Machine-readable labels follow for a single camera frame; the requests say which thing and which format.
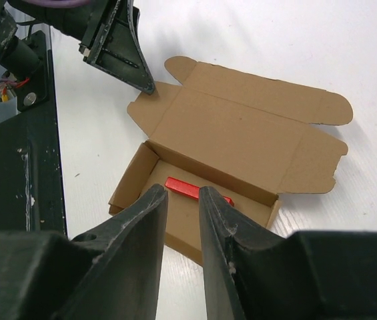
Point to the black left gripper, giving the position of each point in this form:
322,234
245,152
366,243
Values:
109,32

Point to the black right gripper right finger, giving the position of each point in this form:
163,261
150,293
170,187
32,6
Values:
252,273

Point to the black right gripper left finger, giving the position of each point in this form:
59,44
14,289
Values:
111,271

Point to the red rectangular block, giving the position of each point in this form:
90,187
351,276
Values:
183,188

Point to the brown cardboard box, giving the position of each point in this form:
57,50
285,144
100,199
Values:
250,137

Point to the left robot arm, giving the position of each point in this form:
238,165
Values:
16,56

